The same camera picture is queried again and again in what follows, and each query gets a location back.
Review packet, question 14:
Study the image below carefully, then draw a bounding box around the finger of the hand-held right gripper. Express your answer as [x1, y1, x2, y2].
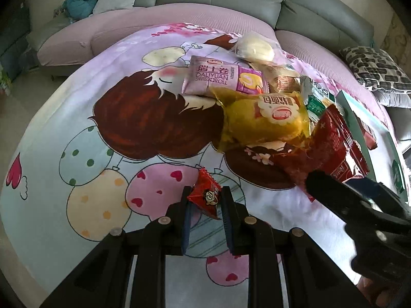
[304, 170, 382, 228]
[345, 178, 408, 212]

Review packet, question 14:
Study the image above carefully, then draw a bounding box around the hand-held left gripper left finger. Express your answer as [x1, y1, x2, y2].
[42, 186, 196, 308]

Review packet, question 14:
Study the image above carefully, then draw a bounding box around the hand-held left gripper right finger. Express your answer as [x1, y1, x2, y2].
[221, 185, 363, 308]

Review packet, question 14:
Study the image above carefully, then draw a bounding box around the small red snack packet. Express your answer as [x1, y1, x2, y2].
[187, 168, 223, 220]

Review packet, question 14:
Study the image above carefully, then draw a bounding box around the large dark red packet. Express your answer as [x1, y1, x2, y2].
[273, 104, 370, 203]

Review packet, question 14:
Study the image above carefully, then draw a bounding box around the teal cardboard box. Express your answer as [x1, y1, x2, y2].
[335, 90, 410, 204]

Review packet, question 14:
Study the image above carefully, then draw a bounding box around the yellow bread packet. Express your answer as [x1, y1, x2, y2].
[213, 88, 313, 153]

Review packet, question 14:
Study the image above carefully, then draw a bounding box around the pink swiss roll packet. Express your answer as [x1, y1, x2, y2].
[182, 55, 264, 98]

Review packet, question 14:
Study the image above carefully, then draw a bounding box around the red flat snack packet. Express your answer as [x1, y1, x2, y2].
[360, 120, 379, 150]

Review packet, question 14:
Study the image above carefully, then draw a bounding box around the white green snack packet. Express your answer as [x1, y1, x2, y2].
[300, 76, 336, 124]

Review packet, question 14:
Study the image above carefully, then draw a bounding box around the grey pillow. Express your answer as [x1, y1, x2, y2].
[372, 88, 411, 108]

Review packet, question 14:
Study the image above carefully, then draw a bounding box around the pink floral tablecloth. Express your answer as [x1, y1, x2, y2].
[0, 22, 411, 308]

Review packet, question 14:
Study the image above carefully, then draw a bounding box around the orange white snack packet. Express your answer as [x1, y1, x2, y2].
[257, 64, 304, 93]

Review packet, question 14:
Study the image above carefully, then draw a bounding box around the black patterned pillow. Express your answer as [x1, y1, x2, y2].
[340, 45, 411, 94]

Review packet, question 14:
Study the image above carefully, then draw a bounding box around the patterned beige curtain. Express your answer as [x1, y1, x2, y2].
[380, 6, 411, 55]

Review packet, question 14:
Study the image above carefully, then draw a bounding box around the clear wrapped pale bun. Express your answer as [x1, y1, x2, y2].
[232, 31, 280, 65]

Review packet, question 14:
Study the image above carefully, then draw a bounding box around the pink sofa cover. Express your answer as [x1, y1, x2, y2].
[37, 3, 389, 113]

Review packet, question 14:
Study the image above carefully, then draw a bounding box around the teal cloth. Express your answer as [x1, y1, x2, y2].
[62, 0, 98, 20]

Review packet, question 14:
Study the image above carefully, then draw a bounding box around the dark teal furniture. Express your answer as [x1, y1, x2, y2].
[0, 5, 33, 82]

